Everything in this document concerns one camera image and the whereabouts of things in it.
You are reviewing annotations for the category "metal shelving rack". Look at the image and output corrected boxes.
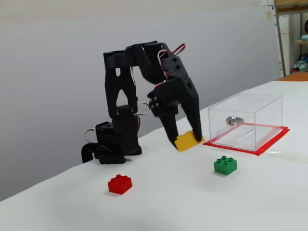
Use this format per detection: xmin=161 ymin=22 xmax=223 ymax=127
xmin=273 ymin=0 xmax=308 ymax=77

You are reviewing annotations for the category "yellow lego brick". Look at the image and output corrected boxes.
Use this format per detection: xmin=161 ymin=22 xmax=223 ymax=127
xmin=174 ymin=130 xmax=206 ymax=153

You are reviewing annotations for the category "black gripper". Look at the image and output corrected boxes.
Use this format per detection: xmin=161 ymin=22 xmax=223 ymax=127
xmin=147 ymin=76 xmax=203 ymax=147

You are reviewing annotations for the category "red white black servo cable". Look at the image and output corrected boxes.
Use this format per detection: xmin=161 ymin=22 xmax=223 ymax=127
xmin=135 ymin=102 xmax=152 ymax=127
xmin=83 ymin=128 xmax=97 ymax=145
xmin=157 ymin=43 xmax=187 ymax=85

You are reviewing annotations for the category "green lego brick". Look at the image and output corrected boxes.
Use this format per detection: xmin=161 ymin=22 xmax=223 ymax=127
xmin=213 ymin=155 xmax=238 ymax=176

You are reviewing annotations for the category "black table clamp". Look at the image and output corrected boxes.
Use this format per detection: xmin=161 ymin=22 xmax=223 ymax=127
xmin=81 ymin=143 xmax=114 ymax=165

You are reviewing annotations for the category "silver cam lock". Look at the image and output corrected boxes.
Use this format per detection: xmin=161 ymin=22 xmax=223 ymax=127
xmin=225 ymin=116 xmax=244 ymax=127

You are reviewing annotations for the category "red tape rectangle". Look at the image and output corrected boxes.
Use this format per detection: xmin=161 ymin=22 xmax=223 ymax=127
xmin=203 ymin=122 xmax=291 ymax=157

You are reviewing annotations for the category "red lego brick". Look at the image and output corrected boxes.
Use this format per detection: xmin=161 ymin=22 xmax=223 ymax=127
xmin=107 ymin=174 xmax=133 ymax=195

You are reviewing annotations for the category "white cabinet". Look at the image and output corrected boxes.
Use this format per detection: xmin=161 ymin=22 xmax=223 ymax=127
xmin=279 ymin=14 xmax=292 ymax=73

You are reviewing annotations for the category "wooden table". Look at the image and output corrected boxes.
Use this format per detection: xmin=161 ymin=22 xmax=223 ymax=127
xmin=276 ymin=72 xmax=308 ymax=83

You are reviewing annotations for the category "transparent acrylic box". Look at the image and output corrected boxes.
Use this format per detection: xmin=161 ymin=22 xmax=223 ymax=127
xmin=207 ymin=93 xmax=283 ymax=152

